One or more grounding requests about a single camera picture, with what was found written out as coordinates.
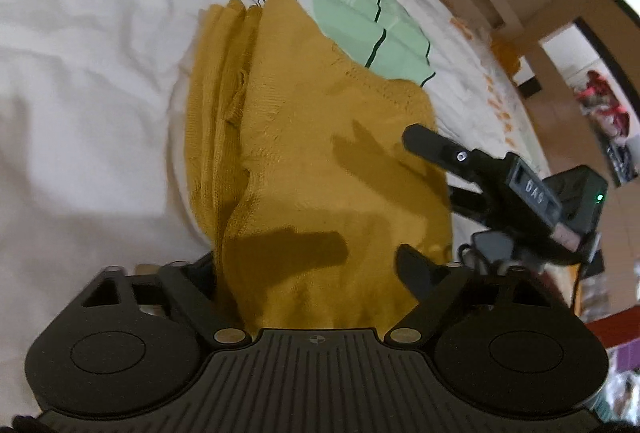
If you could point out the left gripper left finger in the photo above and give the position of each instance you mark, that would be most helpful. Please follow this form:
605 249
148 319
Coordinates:
192 291

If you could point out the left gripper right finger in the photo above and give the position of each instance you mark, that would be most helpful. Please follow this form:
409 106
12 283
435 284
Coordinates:
435 287

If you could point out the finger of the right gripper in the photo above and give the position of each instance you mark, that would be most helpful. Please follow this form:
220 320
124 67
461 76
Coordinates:
471 205
436 149

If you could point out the mustard yellow knit sweater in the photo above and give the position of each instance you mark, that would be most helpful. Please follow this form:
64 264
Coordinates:
296 174

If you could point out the white patterned duvet cover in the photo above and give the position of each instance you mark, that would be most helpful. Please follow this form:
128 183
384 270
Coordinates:
92 95

